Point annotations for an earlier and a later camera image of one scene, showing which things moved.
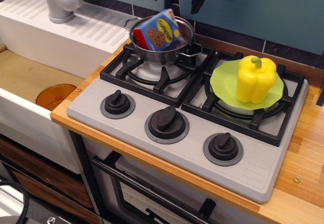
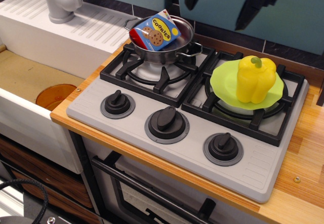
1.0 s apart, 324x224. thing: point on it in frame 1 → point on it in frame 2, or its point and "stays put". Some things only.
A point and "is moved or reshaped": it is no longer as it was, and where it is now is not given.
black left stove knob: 118,105 stays put
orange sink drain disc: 52,96 stays put
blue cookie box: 161,32 is moved or reshaped
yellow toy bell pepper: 255,78 stays put
